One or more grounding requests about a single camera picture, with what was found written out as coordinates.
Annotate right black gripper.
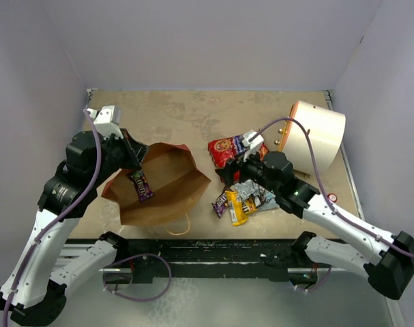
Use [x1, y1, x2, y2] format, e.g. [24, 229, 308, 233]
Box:
[215, 146, 280, 196]

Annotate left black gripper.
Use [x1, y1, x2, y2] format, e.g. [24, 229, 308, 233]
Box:
[91, 128, 149, 187]

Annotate red cookie snack bag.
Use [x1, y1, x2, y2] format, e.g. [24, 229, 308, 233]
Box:
[208, 134, 269, 168]

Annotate purple candy packet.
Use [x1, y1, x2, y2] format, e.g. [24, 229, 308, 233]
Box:
[211, 191, 228, 219]

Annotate brown candy packet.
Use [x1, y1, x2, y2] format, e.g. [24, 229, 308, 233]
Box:
[128, 170, 154, 202]

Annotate yellow candy packet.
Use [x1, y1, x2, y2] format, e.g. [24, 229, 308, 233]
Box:
[242, 196, 257, 215]
[225, 191, 248, 226]

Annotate red paper bag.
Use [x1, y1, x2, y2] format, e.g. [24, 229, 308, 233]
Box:
[102, 142, 211, 236]

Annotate silver snack wrapper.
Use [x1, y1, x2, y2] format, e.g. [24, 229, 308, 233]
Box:
[258, 189, 279, 211]

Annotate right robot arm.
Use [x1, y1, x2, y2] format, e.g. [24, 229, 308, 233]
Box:
[216, 151, 414, 300]

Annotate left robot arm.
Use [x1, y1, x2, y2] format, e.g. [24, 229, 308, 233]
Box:
[0, 129, 149, 326]

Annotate red black stamp knob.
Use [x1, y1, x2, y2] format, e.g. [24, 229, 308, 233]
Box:
[327, 193, 338, 202]

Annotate white cylindrical drawer toy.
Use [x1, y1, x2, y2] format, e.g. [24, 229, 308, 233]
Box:
[278, 100, 346, 175]

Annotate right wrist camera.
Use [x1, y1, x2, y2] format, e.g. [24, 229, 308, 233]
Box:
[240, 129, 264, 161]

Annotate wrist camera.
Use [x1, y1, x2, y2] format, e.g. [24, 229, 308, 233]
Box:
[87, 105, 123, 138]
[240, 129, 264, 161]

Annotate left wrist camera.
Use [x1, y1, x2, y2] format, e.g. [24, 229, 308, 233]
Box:
[87, 105, 123, 138]

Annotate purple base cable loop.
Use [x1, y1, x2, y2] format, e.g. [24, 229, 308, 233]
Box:
[102, 251, 174, 302]

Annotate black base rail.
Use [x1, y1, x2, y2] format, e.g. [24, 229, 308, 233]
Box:
[114, 238, 328, 283]

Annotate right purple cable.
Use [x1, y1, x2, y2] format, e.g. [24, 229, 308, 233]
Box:
[250, 116, 414, 302]

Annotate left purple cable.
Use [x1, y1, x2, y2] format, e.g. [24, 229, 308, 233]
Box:
[1, 108, 102, 327]

